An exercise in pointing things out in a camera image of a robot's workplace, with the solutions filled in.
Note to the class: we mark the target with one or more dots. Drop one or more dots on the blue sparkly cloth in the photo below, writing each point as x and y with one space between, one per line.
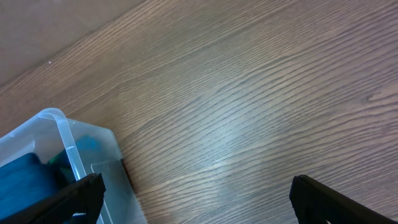
60 164

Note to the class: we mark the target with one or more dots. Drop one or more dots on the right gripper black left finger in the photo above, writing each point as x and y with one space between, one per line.
80 202

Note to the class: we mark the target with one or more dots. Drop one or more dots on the brown cardboard backdrop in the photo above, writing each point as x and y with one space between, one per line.
33 30

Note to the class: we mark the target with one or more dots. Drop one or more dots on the clear plastic storage bin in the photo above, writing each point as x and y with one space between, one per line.
49 132

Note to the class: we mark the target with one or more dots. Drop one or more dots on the blue denim jeans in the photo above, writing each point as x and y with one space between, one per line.
24 182

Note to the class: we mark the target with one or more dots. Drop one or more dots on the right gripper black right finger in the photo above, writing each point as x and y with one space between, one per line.
315 203

